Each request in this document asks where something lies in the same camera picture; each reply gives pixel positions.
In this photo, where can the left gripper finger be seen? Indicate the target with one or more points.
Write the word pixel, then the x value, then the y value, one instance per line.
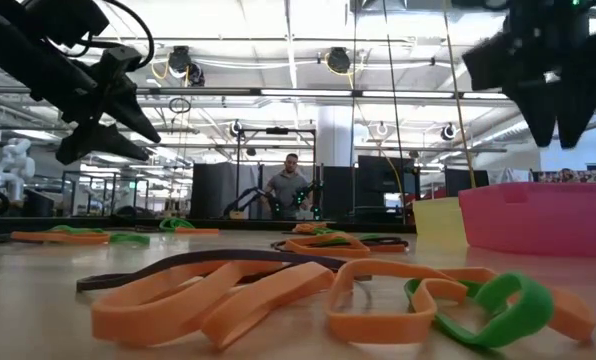
pixel 128 110
pixel 103 145

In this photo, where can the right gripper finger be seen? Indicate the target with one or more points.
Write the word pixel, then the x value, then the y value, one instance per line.
pixel 588 95
pixel 540 112

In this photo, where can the green rubber band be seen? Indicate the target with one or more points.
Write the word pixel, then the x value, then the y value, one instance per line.
pixel 75 229
pixel 345 241
pixel 128 239
pixel 328 231
pixel 173 223
pixel 528 305

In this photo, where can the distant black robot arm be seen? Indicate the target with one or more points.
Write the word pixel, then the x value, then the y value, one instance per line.
pixel 245 197
pixel 308 195

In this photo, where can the person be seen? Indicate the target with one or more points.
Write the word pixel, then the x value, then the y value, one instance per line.
pixel 287 187
pixel 567 175

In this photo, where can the colourful patterned board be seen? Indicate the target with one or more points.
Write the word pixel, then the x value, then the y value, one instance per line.
pixel 590 176

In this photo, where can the white humanoid robot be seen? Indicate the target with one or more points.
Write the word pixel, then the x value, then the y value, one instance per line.
pixel 15 165

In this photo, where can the red plastic basket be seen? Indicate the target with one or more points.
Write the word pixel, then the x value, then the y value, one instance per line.
pixel 543 220

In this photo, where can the black partition panel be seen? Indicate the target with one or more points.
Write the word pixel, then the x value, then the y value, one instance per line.
pixel 213 190

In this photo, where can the yellow plastic basket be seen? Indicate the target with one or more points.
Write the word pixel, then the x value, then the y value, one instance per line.
pixel 438 222

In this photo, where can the long ceiling light bar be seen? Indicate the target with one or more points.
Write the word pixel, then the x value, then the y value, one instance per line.
pixel 303 92

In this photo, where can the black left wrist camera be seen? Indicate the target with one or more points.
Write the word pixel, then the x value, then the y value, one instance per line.
pixel 120 57

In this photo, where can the black metal rig frame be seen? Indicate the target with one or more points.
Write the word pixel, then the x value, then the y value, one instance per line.
pixel 277 131

